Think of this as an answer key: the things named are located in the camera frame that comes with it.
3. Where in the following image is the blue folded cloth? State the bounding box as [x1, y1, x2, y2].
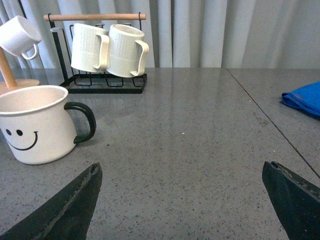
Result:
[281, 81, 320, 117]

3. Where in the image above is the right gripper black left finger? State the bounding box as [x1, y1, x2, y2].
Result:
[0, 163, 103, 240]

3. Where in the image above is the cream ribbed mug right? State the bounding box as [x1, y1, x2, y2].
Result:
[106, 24, 150, 78]

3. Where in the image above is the white smiley face mug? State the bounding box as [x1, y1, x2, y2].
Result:
[0, 85, 97, 165]

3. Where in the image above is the cream ribbed mug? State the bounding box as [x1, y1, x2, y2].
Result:
[106, 24, 150, 78]
[71, 23, 110, 73]

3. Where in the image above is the cream ribbed mug left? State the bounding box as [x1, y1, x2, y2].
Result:
[71, 23, 110, 73]

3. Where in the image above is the white pleated curtain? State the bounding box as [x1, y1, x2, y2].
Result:
[0, 0, 320, 69]

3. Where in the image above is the black wire mug rack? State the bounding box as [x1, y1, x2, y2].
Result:
[43, 12, 148, 94]

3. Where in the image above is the small white hanging mug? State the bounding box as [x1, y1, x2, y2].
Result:
[0, 15, 42, 60]

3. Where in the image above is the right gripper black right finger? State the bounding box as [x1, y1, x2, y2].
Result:
[262, 161, 320, 240]

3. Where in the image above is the wooden mug tree stand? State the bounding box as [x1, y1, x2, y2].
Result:
[0, 48, 40, 95]

